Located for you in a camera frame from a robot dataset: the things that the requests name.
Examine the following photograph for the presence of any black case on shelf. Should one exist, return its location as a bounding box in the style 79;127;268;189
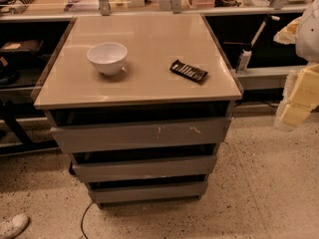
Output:
0;40;43;54

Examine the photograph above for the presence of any white handled rod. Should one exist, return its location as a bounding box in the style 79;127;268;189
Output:
250;14;280;47

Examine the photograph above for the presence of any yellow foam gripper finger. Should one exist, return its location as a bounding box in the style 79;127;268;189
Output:
274;64;319;130

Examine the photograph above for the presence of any grey drawer cabinet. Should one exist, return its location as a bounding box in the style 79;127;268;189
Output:
30;13;244;210

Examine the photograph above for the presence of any white ceramic bowl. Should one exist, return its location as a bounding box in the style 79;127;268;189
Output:
87;43;128;76

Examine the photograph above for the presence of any grey top drawer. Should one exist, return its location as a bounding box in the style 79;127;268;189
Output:
51;118;230;153

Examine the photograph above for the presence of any black snack bar packet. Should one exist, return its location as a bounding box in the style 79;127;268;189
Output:
169;60;208;83

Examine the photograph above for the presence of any grey bottom drawer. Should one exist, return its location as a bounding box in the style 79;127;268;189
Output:
89;181;208;204

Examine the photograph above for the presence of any white tube bottle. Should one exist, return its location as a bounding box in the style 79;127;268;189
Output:
236;50;252;73

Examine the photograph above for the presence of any white sneaker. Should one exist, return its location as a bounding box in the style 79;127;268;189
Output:
0;213;29;239

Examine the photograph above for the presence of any black floor cable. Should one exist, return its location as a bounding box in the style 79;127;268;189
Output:
80;201;95;239

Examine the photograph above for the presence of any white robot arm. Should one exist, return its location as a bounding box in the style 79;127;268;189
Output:
273;0;319;131

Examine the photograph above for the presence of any grey drawer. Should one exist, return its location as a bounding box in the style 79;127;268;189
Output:
89;181;208;204
73;155;216;183
51;118;230;153

